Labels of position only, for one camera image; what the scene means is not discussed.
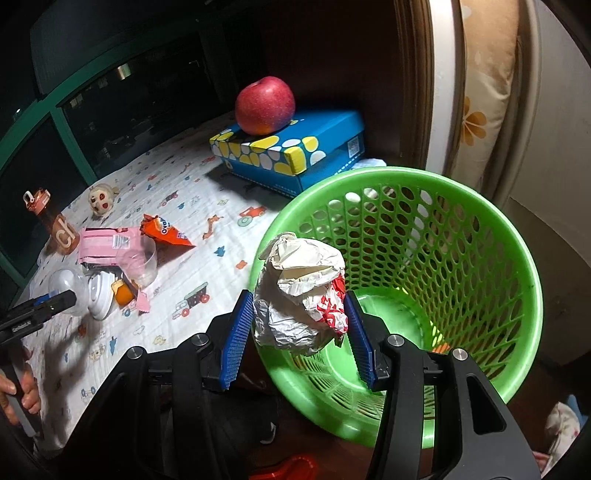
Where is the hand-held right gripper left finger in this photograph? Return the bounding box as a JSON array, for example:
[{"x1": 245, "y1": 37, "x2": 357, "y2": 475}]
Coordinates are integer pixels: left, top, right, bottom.
[{"x1": 60, "y1": 290, "x2": 278, "y2": 480}]

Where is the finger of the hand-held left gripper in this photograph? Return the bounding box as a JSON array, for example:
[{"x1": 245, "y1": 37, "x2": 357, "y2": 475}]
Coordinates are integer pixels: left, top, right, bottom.
[{"x1": 28, "y1": 289, "x2": 78, "y2": 318}]

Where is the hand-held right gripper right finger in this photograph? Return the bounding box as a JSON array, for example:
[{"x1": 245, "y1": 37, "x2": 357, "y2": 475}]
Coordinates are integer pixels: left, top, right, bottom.
[{"x1": 342, "y1": 291, "x2": 541, "y2": 480}]

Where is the white paper wrapper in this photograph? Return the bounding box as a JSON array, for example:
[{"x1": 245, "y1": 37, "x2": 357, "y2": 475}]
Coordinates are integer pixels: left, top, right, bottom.
[{"x1": 253, "y1": 232, "x2": 348, "y2": 357}]

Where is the pink snack packet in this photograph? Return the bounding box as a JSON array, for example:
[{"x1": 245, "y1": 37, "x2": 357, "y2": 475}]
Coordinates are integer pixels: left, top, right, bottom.
[{"x1": 78, "y1": 226, "x2": 144, "y2": 268}]

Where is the orange snack packet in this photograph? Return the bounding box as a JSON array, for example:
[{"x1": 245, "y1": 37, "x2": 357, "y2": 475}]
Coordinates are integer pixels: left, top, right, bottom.
[{"x1": 141, "y1": 213, "x2": 195, "y2": 250}]

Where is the green plastic mesh basket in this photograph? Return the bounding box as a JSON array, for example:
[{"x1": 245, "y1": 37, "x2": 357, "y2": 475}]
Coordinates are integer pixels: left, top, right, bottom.
[{"x1": 248, "y1": 166, "x2": 544, "y2": 449}]

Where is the person's left hand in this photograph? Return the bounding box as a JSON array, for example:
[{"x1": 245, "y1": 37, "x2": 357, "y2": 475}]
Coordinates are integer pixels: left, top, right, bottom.
[{"x1": 0, "y1": 369, "x2": 42, "y2": 425}]

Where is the small orange pink wrapper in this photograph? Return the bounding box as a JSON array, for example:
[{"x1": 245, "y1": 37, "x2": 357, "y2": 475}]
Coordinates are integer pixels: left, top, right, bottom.
[{"x1": 111, "y1": 277, "x2": 151, "y2": 315}]

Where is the orange water bottle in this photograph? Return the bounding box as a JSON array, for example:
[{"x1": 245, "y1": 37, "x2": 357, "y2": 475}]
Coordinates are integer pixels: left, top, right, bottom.
[{"x1": 23, "y1": 188, "x2": 81, "y2": 256}]

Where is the small cream plush toy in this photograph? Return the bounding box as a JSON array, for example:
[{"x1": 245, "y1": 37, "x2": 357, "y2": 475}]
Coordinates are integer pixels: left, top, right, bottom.
[{"x1": 88, "y1": 183, "x2": 120, "y2": 217}]

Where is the white printed blanket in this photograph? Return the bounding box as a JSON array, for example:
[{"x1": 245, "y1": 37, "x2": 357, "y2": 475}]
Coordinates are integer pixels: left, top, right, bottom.
[{"x1": 21, "y1": 113, "x2": 389, "y2": 455}]

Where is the red plastic object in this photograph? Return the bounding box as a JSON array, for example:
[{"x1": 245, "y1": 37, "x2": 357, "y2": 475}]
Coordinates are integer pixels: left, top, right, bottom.
[{"x1": 265, "y1": 455, "x2": 324, "y2": 480}]

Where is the blue spotted tissue box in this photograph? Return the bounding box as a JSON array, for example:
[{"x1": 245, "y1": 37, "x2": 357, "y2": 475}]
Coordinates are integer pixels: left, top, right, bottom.
[{"x1": 209, "y1": 109, "x2": 367, "y2": 193}]

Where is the floral cloth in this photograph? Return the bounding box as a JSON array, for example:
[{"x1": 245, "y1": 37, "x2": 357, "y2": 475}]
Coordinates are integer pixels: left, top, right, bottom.
[{"x1": 542, "y1": 401, "x2": 583, "y2": 476}]

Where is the red apple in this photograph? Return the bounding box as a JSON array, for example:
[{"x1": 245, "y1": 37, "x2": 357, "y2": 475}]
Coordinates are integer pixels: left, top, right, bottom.
[{"x1": 235, "y1": 76, "x2": 296, "y2": 136}]

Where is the floral pillow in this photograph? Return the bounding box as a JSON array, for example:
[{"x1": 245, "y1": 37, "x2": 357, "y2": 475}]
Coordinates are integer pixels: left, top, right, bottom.
[{"x1": 455, "y1": 0, "x2": 518, "y2": 190}]

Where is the green window frame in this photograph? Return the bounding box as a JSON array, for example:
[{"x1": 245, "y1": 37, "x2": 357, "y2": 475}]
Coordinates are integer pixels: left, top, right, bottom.
[{"x1": 0, "y1": 18, "x2": 208, "y2": 296}]

